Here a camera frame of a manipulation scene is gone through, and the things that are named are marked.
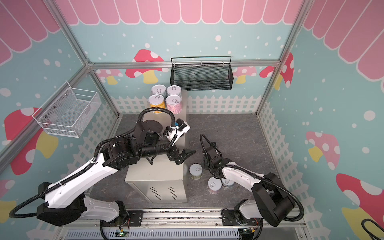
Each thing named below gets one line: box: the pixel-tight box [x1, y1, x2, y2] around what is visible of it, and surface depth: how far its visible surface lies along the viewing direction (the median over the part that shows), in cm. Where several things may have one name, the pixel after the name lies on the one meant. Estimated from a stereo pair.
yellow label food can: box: [148, 94, 166, 114], surface depth 73 cm
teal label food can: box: [150, 84, 167, 97], surface depth 77 cm
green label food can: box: [189, 163, 203, 180], surface depth 87 cm
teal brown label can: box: [166, 85, 182, 100], surface depth 77 cm
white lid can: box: [165, 94, 182, 115], surface depth 72 cm
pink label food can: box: [207, 176, 222, 195], surface depth 82 cm
